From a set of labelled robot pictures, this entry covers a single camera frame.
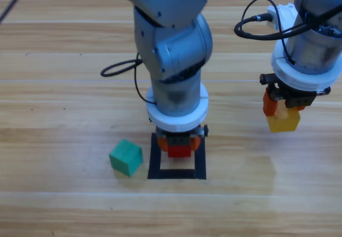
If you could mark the black tape square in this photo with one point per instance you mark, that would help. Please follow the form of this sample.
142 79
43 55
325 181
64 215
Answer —
173 174

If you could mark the yellow wooden block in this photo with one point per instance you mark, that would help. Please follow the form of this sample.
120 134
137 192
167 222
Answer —
283 124

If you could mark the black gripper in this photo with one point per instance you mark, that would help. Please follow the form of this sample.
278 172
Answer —
300 100
176 140

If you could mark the red wooden block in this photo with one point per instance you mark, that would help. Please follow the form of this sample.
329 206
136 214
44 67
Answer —
179 152

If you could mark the green wooden block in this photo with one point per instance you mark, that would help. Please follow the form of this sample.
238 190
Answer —
125 156

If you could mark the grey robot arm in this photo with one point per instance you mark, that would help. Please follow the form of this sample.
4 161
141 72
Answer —
171 4
307 52

